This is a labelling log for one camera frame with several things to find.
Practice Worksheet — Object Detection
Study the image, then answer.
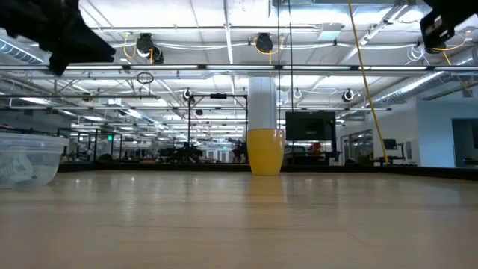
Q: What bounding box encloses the long white light bar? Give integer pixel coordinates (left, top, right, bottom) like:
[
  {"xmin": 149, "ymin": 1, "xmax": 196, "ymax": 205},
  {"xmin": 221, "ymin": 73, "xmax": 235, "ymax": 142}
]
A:
[{"xmin": 0, "ymin": 64, "xmax": 478, "ymax": 72}]

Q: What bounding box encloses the green white sweetener packet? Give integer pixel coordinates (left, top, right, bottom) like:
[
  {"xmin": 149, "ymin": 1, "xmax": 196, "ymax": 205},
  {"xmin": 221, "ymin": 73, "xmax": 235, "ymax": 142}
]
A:
[{"xmin": 0, "ymin": 152, "xmax": 38, "ymax": 185}]

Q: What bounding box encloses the yellow hanging cable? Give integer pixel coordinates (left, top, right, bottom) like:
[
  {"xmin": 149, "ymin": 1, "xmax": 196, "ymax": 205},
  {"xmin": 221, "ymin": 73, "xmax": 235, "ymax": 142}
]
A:
[{"xmin": 347, "ymin": 0, "xmax": 390, "ymax": 165}]

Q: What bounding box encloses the black frame workstation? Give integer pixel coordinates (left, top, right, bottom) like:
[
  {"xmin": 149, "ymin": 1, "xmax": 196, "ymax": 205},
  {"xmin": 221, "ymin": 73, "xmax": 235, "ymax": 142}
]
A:
[
  {"xmin": 57, "ymin": 127, "xmax": 124, "ymax": 162},
  {"xmin": 186, "ymin": 93, "xmax": 249, "ymax": 150}
]

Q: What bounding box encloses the black hanging cable loop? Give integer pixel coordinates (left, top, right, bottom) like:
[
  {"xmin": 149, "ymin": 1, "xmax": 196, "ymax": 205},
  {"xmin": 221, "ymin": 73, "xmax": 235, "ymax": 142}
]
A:
[{"xmin": 136, "ymin": 71, "xmax": 155, "ymax": 85}]

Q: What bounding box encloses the clear plastic container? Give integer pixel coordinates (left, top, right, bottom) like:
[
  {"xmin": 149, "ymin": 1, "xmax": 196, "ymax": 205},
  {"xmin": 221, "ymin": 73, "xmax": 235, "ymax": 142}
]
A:
[{"xmin": 0, "ymin": 131, "xmax": 71, "ymax": 190}]

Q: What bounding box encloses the black wall monitor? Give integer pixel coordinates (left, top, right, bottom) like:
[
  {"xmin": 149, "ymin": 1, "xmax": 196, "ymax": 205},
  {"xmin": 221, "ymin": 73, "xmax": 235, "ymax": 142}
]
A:
[{"xmin": 285, "ymin": 111, "xmax": 337, "ymax": 142}]

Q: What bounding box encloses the white building column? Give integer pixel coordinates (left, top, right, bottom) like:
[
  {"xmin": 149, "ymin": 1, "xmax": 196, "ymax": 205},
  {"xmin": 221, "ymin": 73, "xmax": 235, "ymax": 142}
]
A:
[{"xmin": 247, "ymin": 76, "xmax": 278, "ymax": 131}]

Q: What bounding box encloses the black metal table frame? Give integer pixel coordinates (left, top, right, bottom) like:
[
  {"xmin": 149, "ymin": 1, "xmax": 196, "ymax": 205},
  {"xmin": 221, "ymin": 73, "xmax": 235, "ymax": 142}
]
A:
[{"xmin": 58, "ymin": 161, "xmax": 478, "ymax": 182}]

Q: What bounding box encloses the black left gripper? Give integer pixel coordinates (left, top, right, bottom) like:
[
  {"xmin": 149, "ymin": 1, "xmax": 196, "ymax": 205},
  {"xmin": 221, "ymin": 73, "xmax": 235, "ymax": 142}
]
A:
[{"xmin": 22, "ymin": 0, "xmax": 117, "ymax": 75}]

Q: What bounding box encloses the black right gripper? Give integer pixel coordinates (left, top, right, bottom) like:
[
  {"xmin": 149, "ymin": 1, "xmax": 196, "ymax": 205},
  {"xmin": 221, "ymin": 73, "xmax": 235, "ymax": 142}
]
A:
[{"xmin": 420, "ymin": 10, "xmax": 462, "ymax": 54}]

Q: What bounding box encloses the yellow ceramic mug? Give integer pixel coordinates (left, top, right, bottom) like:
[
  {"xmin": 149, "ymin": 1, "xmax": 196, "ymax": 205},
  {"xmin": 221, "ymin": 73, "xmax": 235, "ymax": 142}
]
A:
[{"xmin": 246, "ymin": 128, "xmax": 285, "ymax": 176}]

